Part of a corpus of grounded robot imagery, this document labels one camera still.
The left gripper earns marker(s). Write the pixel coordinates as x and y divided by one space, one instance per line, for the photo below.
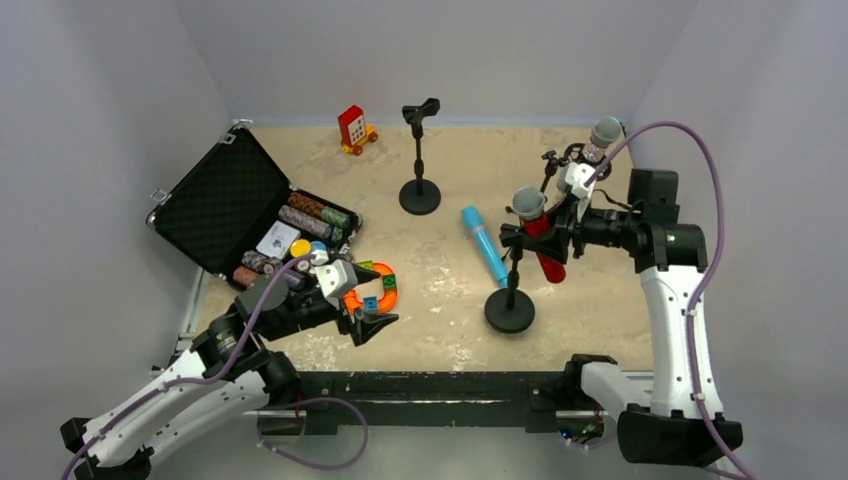
346 312

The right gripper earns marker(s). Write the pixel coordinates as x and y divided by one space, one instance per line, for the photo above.
565 227

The red glitter microphone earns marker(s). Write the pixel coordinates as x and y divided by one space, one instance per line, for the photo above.
540 228

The black tripod shock-mount stand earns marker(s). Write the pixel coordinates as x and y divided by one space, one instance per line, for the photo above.
551 172

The blue toy microphone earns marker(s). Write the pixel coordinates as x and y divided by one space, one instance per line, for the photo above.
476 227

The black mic stand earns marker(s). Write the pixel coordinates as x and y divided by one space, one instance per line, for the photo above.
510 310
419 196

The silver glitter microphone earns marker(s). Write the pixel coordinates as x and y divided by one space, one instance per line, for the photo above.
603 134

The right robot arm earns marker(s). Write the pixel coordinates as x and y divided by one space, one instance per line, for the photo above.
681 421

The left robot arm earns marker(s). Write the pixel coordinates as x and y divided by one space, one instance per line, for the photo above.
227 370

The orange curved toy track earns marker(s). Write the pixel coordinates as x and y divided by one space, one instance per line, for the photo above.
373 304

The black poker chip case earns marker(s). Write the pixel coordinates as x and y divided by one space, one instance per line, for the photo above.
230 200

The red toy block car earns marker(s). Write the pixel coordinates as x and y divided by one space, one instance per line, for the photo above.
355 132

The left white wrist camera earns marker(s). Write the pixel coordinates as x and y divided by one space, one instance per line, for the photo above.
336 278

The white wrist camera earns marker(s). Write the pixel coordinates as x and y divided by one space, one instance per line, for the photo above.
575 186
336 278

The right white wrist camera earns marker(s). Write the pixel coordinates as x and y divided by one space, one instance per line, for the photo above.
575 186

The black base frame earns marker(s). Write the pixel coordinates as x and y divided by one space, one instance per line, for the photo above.
534 401

